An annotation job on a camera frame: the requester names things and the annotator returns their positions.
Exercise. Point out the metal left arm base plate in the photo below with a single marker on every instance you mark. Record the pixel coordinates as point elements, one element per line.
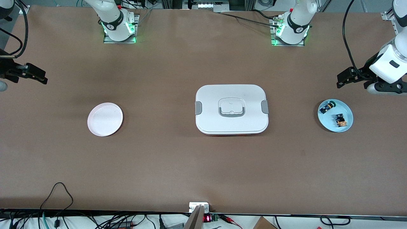
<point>287,45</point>

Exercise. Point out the silver mounting bracket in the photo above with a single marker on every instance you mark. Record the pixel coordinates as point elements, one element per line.
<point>192,206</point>

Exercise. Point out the brown cardboard piece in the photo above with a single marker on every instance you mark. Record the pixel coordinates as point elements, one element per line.
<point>264,223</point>

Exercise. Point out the silver aluminium frame rail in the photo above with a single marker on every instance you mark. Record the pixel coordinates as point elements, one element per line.
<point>391,19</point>

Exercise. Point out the green push button switch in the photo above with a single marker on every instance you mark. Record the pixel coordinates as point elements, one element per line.
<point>327,107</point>

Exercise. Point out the dark equipment rack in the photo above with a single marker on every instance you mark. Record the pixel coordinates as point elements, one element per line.
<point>219,4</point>

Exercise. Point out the red digit display module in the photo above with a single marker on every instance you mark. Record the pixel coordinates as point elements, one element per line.
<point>206,218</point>

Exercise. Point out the light blue round plate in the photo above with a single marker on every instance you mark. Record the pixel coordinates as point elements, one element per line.
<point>343,109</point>

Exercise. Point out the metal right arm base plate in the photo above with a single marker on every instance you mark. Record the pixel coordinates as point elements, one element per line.
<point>109,40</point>

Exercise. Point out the white lidded lunch box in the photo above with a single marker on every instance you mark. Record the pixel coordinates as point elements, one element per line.
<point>232,122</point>

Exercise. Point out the black power adapter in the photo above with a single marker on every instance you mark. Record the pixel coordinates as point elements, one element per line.
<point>122,225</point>

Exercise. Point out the orange push button switch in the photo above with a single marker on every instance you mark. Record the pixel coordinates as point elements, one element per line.
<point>341,121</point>

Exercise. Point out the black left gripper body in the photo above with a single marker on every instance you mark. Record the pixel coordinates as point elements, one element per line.
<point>363,72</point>

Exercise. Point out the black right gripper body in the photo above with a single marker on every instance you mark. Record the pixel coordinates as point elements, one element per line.
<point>7,68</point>

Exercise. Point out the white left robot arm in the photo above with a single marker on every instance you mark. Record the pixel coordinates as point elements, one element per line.
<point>297,22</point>

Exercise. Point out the pink round plate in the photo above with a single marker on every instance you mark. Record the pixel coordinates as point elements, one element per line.
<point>105,119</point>

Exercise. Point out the silver aluminium profile bar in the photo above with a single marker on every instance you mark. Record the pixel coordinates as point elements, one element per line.
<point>195,219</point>

